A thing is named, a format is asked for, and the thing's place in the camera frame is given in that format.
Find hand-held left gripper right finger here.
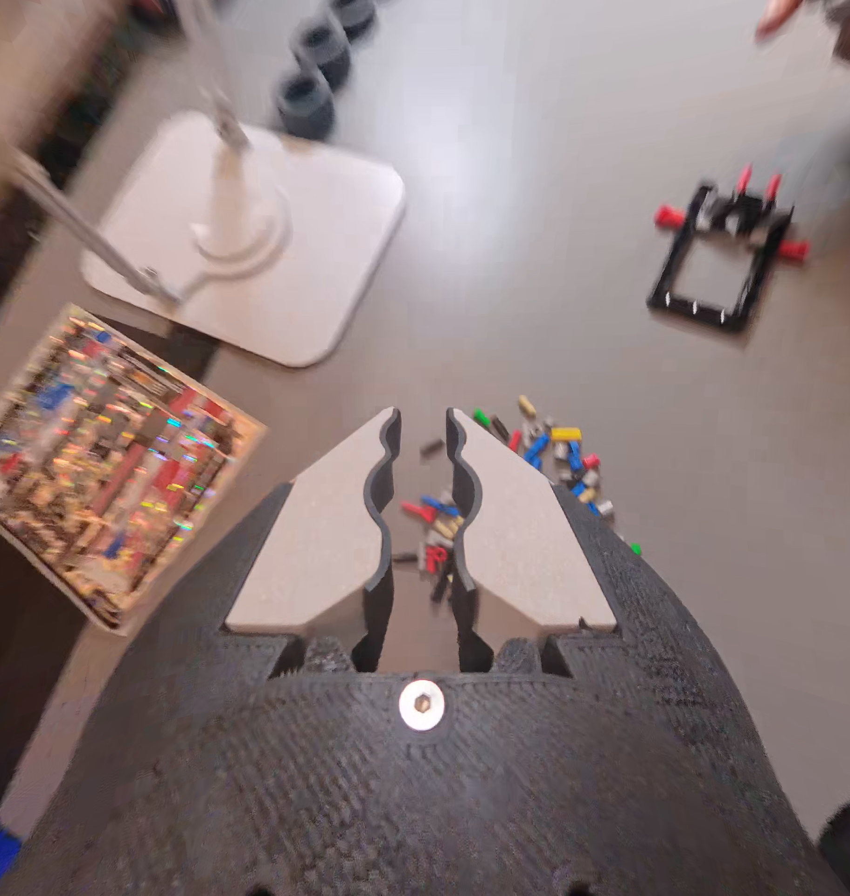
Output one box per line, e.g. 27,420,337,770
446,409,618,672

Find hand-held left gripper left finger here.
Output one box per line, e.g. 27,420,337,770
225,407,402,671

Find pile of lego pieces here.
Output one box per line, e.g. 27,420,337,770
390,395,643,606

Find black lego frame red pins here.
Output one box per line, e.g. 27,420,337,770
645,164,812,333

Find colourful lego picture booklet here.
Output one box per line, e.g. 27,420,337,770
0,302,269,636

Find black lego tyre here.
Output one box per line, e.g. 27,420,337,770
291,13,353,91
333,0,378,41
273,69,336,139

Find person's right hand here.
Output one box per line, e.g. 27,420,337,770
755,0,807,39

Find white desk stand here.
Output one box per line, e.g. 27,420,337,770
81,0,407,369

